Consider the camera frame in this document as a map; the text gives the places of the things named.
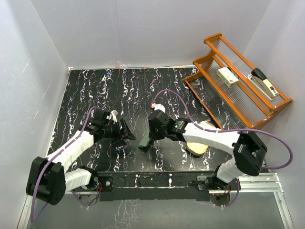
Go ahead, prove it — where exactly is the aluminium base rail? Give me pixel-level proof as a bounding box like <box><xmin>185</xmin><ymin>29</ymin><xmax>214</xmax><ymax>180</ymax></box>
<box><xmin>20</xmin><ymin>171</ymin><xmax>294</xmax><ymax>229</ymax></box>

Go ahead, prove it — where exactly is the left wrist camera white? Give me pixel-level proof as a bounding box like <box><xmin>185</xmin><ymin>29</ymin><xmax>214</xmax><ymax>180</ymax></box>
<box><xmin>106</xmin><ymin>110</ymin><xmax>118</xmax><ymax>123</ymax></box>

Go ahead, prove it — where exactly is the white black stapler on rack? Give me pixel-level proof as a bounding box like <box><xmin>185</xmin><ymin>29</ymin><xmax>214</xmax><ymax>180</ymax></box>
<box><xmin>247</xmin><ymin>68</ymin><xmax>279</xmax><ymax>101</ymax></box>

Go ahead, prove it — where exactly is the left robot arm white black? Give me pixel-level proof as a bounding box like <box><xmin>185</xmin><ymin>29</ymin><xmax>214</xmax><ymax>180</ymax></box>
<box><xmin>26</xmin><ymin>107</ymin><xmax>136</xmax><ymax>205</ymax></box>

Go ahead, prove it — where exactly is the orange wooden shelf rack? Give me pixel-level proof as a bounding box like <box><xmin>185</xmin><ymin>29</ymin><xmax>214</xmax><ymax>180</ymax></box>
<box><xmin>184</xmin><ymin>33</ymin><xmax>292</xmax><ymax>129</ymax></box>

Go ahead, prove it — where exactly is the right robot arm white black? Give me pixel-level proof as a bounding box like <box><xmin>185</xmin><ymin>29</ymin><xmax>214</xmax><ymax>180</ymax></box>
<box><xmin>148</xmin><ymin>110</ymin><xmax>267</xmax><ymax>190</ymax></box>

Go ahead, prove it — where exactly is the beige oval tray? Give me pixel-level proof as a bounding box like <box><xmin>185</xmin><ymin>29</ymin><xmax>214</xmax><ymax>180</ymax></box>
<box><xmin>186</xmin><ymin>121</ymin><xmax>215</xmax><ymax>156</ymax></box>

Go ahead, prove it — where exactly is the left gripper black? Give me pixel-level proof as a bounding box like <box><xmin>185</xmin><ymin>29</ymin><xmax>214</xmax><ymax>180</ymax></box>
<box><xmin>102</xmin><ymin>119</ymin><xmax>135</xmax><ymax>146</ymax></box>

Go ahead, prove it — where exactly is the green card holder wallet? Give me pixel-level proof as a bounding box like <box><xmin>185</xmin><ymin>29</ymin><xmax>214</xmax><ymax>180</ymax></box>
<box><xmin>138</xmin><ymin>133</ymin><xmax>151</xmax><ymax>150</ymax></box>

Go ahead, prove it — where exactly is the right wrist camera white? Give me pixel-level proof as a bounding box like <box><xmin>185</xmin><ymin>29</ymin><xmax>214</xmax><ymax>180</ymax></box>
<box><xmin>150</xmin><ymin>103</ymin><xmax>166</xmax><ymax>113</ymax></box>

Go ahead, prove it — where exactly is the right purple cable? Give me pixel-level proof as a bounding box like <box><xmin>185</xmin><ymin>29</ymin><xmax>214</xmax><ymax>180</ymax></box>
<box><xmin>152</xmin><ymin>89</ymin><xmax>294</xmax><ymax>208</ymax></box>

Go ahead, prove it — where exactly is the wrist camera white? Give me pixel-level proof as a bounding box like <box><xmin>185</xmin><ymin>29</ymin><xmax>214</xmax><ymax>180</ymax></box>
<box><xmin>106</xmin><ymin>110</ymin><xmax>118</xmax><ymax>123</ymax></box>
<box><xmin>150</xmin><ymin>103</ymin><xmax>166</xmax><ymax>113</ymax></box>

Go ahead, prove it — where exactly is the white staples box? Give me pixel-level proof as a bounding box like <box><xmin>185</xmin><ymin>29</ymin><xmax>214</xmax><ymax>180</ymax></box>
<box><xmin>217</xmin><ymin>67</ymin><xmax>239</xmax><ymax>88</ymax></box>

